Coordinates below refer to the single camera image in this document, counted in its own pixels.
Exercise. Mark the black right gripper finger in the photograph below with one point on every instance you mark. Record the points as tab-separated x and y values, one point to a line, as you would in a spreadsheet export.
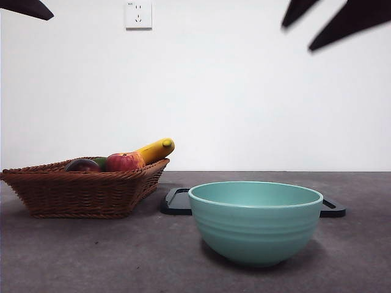
297	12
357	21

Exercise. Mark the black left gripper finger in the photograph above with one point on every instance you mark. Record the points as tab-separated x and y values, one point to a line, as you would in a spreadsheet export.
30	7

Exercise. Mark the dark red plum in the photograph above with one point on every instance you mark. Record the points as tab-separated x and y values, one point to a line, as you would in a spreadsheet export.
82	166

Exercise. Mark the green fruit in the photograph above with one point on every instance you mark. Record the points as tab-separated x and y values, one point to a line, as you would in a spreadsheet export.
102	161

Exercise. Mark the red apple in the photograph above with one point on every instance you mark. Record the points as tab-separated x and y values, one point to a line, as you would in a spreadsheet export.
120	163

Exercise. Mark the yellow banana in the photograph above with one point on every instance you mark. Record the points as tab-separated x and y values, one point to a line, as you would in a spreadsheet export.
155	151

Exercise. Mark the brown wicker basket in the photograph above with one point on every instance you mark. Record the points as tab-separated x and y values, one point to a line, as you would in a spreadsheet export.
79	195

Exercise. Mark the teal ceramic bowl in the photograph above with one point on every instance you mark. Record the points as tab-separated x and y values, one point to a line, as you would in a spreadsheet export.
256	232

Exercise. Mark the black rectangular tray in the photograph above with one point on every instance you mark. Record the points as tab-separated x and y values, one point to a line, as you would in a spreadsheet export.
174	210

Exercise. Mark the white wall socket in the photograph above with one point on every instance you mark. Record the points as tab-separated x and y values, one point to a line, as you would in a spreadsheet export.
138	15

